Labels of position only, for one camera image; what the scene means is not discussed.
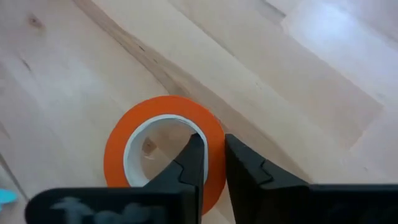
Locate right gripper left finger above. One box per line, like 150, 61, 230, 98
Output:
24, 133, 206, 224

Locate light blue plastic object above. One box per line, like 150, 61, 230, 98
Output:
0, 188, 18, 212

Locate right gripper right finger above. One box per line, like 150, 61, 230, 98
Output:
224, 133, 398, 224

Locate orange tape roll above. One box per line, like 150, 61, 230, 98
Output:
103, 95, 227, 216

